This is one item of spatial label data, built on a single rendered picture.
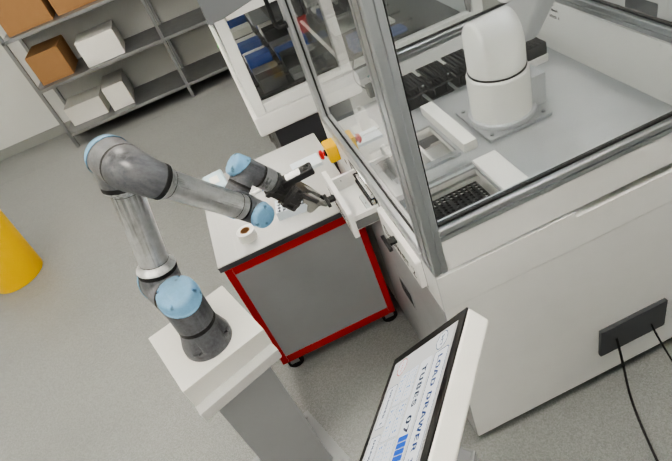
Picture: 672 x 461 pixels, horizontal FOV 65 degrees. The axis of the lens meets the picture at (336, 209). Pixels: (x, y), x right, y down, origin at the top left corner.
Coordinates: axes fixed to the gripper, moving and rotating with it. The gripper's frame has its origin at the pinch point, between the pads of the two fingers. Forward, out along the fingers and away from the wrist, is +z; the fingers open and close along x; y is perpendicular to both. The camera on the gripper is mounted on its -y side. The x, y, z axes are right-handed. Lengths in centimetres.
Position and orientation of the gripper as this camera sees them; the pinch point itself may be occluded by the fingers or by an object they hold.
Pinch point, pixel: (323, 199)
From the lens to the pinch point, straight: 181.6
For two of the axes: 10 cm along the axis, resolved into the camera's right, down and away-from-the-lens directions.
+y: -5.7, 7.6, 2.9
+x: 3.1, 5.4, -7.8
